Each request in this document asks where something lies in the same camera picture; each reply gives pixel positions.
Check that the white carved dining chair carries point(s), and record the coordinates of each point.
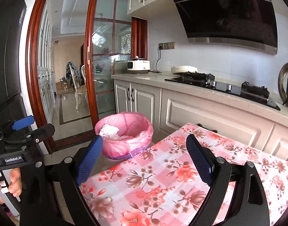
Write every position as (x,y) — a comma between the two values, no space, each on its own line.
(78,91)

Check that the pink lined trash bin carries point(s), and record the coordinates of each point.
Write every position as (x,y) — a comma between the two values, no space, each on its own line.
(134,131)

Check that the black range hood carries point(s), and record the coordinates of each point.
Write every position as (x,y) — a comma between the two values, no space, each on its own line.
(228,14)

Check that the white flat pan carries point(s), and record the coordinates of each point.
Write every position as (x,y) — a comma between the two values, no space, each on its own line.
(181,69)

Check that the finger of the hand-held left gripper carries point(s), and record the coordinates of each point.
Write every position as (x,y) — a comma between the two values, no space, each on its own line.
(43,133)
(22,123)

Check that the wooden glass sliding door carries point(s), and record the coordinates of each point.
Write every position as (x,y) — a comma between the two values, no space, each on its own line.
(88,75)

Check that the pink floral tablecloth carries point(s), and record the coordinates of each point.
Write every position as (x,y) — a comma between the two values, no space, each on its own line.
(169,176)

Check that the black refrigerator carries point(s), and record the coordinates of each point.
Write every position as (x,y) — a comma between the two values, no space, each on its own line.
(7,63)

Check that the black gas stove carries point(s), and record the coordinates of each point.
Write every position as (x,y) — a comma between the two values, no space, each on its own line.
(219,87)

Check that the white tall hallway cabinet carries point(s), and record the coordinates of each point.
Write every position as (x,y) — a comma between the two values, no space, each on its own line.
(46,63)

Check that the white lower kitchen cabinet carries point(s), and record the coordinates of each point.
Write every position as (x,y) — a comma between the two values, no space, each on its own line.
(193,113)

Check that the white rice cooker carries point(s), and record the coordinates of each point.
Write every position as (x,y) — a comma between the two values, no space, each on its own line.
(139,66)

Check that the triple wall socket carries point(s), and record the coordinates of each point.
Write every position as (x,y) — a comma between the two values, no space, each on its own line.
(166,45)

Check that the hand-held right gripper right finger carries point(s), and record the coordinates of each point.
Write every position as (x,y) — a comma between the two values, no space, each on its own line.
(199,160)

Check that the red wooden door frame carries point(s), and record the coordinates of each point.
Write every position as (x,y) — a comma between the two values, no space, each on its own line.
(32,63)

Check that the steel pot lid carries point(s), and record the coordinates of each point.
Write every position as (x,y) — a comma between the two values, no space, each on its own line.
(285,71)

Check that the red wooden door post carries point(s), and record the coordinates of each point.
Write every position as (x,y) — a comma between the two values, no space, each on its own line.
(139,40)

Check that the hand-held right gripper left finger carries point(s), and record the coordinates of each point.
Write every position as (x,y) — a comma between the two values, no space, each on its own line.
(89,160)

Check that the dark patterned cloth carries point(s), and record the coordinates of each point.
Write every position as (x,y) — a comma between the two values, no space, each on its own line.
(69,73)

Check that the person's left hand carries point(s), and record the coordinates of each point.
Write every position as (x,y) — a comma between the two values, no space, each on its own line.
(15,183)

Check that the white tissue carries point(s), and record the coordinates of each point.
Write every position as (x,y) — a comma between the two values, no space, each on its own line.
(108,130)

